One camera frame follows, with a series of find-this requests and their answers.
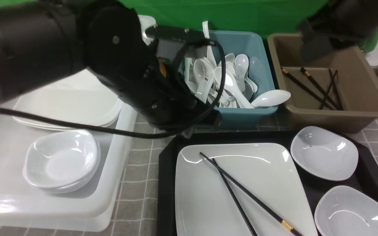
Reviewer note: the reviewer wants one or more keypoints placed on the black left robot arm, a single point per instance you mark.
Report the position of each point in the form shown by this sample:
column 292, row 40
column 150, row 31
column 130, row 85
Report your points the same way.
column 44, row 41

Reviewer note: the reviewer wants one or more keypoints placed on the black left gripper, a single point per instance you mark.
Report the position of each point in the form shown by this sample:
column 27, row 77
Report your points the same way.
column 158, row 92

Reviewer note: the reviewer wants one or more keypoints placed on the grey checked tablecloth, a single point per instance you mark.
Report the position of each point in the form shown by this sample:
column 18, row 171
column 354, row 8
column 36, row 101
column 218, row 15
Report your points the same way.
column 135, row 205

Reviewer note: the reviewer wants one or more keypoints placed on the black chopstick in brown bin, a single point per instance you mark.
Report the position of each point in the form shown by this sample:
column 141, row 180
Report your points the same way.
column 306, row 89

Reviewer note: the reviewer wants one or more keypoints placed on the white bowl stack in tub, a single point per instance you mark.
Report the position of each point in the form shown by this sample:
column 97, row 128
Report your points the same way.
column 62, row 162

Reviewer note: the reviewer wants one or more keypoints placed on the white bowl tray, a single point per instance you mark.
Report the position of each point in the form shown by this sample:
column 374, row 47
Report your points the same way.
column 324, row 154
column 344, row 211

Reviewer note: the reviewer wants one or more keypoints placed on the black chopstick gold band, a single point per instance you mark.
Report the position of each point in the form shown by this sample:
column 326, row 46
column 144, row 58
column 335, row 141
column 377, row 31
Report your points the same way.
column 254, row 198

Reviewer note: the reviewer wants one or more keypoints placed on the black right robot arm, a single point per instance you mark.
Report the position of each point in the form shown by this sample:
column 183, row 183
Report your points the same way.
column 338, row 25

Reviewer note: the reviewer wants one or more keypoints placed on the pile of white spoons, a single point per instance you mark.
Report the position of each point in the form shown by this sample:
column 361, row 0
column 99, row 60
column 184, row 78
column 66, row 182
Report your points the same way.
column 204, row 79

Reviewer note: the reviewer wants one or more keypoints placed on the teal plastic bin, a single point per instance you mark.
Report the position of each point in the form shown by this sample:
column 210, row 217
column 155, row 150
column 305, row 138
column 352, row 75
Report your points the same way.
column 250, row 44

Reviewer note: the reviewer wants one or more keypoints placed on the large white plastic tub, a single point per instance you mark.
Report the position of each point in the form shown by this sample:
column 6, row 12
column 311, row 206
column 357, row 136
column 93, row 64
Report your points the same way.
column 85, row 209

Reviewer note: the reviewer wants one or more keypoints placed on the white square plate stack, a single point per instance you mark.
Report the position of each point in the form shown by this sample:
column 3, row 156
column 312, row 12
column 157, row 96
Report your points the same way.
column 80, row 98

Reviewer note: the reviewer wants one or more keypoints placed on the black serving tray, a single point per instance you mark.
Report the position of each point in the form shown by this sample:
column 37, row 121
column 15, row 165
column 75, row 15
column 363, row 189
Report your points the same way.
column 364, row 179

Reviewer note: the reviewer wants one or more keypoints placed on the green backdrop cloth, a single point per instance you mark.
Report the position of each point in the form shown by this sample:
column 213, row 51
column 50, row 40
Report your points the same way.
column 259, row 16

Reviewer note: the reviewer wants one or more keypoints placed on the large white rice plate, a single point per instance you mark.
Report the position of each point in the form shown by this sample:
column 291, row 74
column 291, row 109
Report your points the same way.
column 204, row 206

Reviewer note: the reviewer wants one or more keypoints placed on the white spoon on bin rim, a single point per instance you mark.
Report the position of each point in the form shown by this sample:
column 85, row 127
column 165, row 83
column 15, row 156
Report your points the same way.
column 271, row 98

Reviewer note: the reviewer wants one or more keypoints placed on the brown plastic bin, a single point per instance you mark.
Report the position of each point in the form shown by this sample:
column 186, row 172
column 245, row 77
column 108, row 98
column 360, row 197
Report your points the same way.
column 356, row 82

